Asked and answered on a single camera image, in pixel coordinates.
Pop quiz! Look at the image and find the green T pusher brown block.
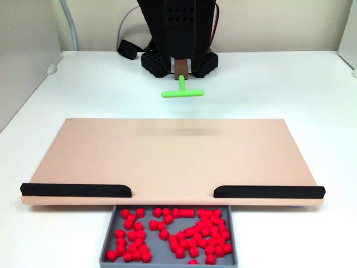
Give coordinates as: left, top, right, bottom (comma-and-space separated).
161, 59, 205, 99

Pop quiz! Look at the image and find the black clamp block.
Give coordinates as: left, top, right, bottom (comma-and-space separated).
117, 39, 139, 60

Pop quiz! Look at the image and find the peach flat board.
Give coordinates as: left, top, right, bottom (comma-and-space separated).
21, 117, 326, 208

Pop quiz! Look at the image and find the grey shallow tray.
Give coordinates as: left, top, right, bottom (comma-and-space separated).
99, 205, 239, 266

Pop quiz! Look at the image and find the red white black servo cable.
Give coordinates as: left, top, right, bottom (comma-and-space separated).
209, 2, 221, 54

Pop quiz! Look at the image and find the thin grey cable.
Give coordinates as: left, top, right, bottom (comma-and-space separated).
115, 5, 139, 52

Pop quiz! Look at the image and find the black foam edge rail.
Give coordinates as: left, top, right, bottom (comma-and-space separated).
20, 183, 132, 198
213, 184, 326, 199

